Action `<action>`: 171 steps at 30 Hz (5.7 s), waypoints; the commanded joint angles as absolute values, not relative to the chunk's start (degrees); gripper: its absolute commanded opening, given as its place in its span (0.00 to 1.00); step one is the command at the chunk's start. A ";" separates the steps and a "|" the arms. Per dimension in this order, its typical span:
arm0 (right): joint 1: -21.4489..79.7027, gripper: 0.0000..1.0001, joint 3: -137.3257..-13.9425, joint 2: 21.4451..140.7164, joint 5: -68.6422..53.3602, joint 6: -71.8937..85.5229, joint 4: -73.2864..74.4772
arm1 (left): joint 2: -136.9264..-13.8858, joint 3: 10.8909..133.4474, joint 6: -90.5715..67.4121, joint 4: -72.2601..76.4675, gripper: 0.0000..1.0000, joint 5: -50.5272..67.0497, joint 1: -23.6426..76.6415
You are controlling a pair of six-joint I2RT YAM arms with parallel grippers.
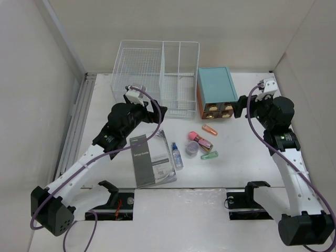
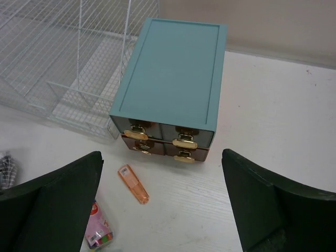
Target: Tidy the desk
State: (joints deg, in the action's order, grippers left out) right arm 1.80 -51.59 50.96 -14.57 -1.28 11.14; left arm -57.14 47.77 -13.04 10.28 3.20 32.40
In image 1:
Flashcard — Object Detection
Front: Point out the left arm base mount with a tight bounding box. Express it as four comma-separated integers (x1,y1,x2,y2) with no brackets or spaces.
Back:
93,181,135,221

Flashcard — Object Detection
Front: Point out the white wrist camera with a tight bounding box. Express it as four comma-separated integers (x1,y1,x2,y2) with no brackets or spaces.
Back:
256,77,278,101
125,86,144,106

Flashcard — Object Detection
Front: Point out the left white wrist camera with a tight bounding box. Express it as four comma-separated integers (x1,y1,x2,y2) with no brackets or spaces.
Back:
125,86,144,106

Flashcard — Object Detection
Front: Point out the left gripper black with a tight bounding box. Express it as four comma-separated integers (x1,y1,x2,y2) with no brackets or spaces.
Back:
122,100,166,138

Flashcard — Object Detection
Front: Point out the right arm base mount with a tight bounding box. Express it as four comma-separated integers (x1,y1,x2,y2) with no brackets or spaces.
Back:
224,181,273,221

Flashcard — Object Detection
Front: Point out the blue cap spray bottle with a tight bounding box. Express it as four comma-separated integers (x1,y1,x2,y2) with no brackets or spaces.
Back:
172,142,184,170

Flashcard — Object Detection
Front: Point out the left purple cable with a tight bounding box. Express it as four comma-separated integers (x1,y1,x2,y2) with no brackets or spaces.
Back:
30,85,161,252

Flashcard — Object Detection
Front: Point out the orange translucent capsule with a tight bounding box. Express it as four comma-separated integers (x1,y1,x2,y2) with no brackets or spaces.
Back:
202,124,218,136

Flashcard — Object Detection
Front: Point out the pink cap clear tube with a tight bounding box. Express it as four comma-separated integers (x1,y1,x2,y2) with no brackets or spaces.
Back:
188,131,213,152

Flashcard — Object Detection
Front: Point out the aluminium rail frame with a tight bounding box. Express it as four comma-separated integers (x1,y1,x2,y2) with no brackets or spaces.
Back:
52,73,97,181

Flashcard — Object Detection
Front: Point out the grey setup guide booklet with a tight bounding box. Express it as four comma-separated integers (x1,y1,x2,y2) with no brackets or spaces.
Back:
130,134,170,188

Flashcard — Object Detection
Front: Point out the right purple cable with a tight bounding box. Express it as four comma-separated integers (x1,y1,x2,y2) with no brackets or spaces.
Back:
246,82,336,252

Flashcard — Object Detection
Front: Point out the white wire desk organizer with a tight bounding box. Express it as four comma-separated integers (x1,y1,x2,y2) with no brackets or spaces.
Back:
111,40,200,119

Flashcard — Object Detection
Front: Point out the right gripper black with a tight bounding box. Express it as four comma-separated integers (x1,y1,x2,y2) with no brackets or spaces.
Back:
230,91,274,130

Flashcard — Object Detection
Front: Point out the purple round container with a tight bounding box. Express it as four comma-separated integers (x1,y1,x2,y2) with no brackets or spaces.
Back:
185,141,199,158

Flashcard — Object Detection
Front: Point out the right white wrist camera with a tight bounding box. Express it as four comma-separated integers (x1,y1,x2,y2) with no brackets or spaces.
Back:
256,77,278,101

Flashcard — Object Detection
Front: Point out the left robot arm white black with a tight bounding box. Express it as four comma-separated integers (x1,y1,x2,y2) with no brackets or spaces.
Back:
30,100,167,236

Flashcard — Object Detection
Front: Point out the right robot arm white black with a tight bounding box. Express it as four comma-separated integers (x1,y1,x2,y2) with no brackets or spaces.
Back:
232,95,335,247

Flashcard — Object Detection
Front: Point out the teal orange drawer box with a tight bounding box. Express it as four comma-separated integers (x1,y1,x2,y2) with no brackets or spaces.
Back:
197,67,238,120

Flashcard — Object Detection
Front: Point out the green translucent capsule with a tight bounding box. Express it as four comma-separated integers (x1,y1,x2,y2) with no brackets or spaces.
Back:
201,151,218,160

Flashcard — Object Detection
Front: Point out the purple cable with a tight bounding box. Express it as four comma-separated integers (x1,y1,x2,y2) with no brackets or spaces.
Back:
30,85,161,252
246,82,336,252

